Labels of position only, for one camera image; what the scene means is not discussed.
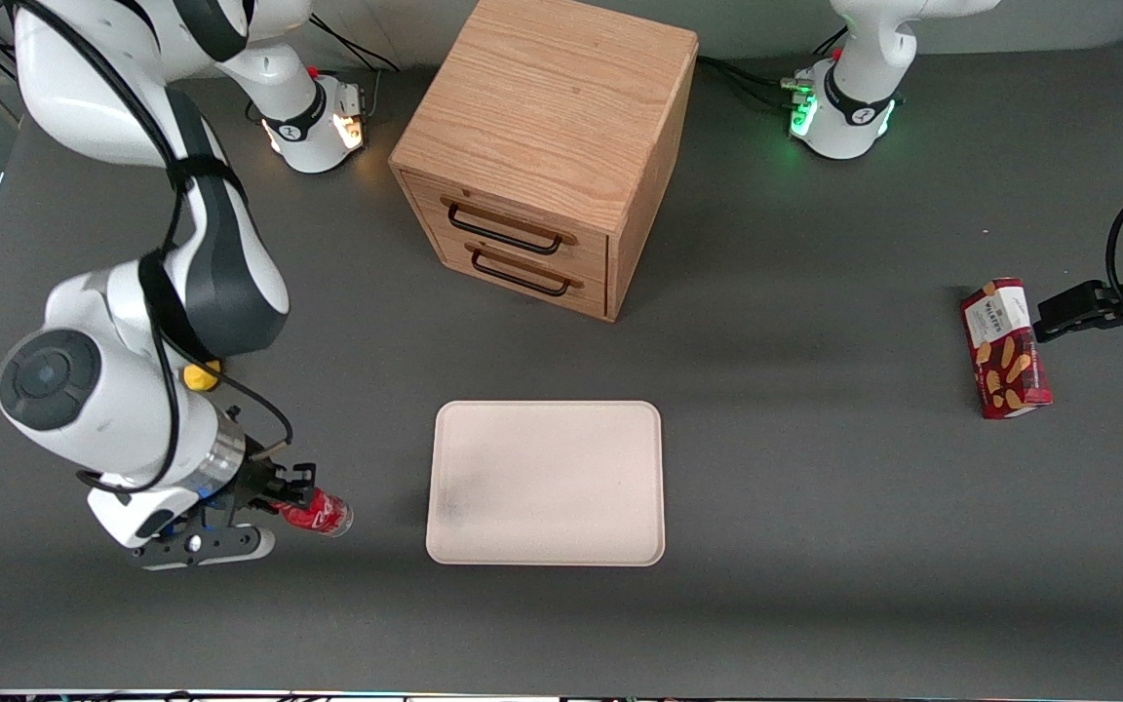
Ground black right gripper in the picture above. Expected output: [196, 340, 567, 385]
[215, 450, 318, 520]

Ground red coke bottle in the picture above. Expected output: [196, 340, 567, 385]
[274, 486, 355, 538]

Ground cream rectangular tray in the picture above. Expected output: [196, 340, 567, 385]
[425, 401, 667, 567]

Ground red shortbread cookie box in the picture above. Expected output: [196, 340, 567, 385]
[959, 277, 1054, 420]

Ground wooden two-drawer cabinet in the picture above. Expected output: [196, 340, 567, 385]
[388, 0, 700, 324]

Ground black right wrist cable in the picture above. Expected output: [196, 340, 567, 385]
[0, 0, 294, 493]

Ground black handle of shorter drawer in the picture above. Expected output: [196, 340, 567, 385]
[465, 244, 584, 297]

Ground black handle of taller drawer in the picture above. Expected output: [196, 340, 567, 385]
[441, 196, 579, 256]

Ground black left arm base cables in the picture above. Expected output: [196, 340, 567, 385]
[697, 27, 850, 110]

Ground black arm base cables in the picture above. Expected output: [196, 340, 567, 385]
[697, 27, 850, 110]
[306, 14, 405, 75]

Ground black right arm base cables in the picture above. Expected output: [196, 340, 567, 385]
[306, 14, 405, 75]

